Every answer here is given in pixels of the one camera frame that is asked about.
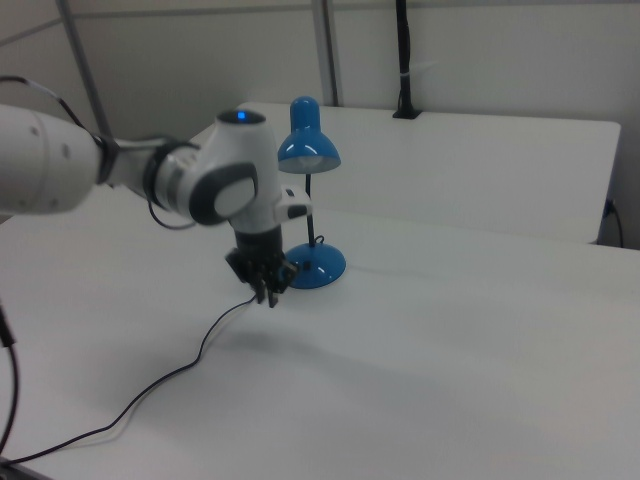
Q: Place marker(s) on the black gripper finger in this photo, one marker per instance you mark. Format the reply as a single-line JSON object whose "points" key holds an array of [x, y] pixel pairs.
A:
{"points": [[274, 295], [259, 292]]}

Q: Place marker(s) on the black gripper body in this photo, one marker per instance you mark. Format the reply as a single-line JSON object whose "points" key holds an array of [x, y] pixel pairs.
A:
{"points": [[260, 247]]}

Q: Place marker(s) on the blue desk lamp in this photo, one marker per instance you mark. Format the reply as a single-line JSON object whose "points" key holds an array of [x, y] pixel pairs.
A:
{"points": [[305, 125]]}

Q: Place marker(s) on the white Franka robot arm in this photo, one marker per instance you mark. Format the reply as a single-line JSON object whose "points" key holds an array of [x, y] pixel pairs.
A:
{"points": [[230, 150]]}

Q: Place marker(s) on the white background table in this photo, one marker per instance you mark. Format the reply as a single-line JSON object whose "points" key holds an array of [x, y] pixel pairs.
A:
{"points": [[450, 165]]}

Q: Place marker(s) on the black clamped pole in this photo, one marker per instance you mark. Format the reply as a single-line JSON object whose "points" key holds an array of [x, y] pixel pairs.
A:
{"points": [[406, 50]]}

